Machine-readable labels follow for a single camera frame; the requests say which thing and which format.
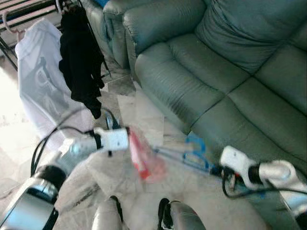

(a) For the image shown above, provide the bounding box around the pale plastic hanger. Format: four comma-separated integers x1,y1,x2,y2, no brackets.
2,11,24,36

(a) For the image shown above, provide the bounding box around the silver left robot leg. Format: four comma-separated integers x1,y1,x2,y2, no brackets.
91,196,124,230

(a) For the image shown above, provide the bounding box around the pink garment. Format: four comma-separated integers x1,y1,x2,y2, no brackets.
127,127,167,183

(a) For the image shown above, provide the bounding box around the black metal drying rack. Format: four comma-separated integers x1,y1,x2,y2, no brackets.
0,0,111,77

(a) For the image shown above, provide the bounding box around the silver right robot leg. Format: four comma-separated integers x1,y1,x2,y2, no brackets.
157,197,204,230

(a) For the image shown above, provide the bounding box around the silver robot leg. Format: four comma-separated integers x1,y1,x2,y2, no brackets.
91,196,124,230
157,197,204,230

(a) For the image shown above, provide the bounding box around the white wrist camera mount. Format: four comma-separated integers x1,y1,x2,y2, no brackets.
221,146,257,185
94,127,130,151

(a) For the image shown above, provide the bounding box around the black garment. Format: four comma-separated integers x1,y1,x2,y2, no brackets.
59,6,105,119

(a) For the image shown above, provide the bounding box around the green leather sofa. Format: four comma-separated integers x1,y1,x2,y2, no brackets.
79,0,307,230

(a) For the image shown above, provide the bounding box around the brown slatted panel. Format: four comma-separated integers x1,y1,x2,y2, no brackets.
0,0,58,29

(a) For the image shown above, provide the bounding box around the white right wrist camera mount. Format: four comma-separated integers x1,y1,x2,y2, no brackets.
221,146,257,185

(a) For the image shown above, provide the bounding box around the blue plastic hanger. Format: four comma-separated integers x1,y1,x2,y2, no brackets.
153,134,226,175

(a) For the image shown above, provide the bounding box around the white printed T-shirt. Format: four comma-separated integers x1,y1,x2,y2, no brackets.
14,18,96,144

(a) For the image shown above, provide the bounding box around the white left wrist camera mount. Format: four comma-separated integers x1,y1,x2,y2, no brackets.
94,127,130,151

